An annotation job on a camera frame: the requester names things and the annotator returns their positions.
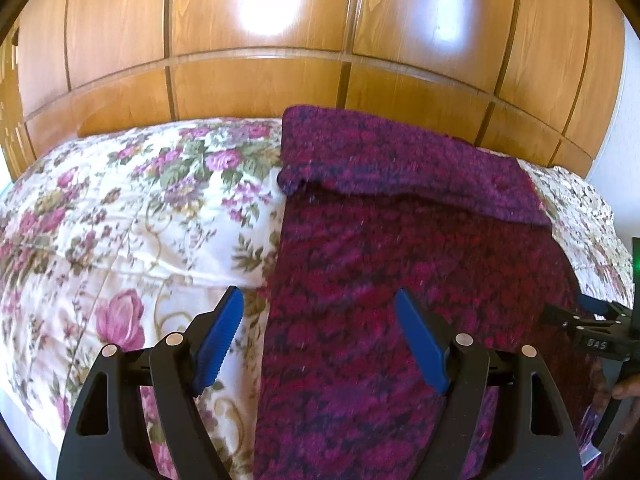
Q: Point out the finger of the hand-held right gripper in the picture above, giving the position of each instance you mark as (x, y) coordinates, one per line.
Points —
(592, 304)
(560, 316)

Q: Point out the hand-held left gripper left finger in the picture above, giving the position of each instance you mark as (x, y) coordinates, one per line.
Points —
(220, 345)

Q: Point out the person's right hand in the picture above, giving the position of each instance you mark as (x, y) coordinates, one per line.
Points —
(627, 389)

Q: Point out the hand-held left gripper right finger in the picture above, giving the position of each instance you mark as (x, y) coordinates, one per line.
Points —
(420, 345)

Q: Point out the floral bedspread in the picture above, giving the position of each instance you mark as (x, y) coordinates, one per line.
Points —
(125, 220)

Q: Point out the wooden headboard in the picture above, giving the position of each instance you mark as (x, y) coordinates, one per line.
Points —
(300, 35)

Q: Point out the maroon knitted garment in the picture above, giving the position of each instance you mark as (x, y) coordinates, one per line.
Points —
(400, 240)

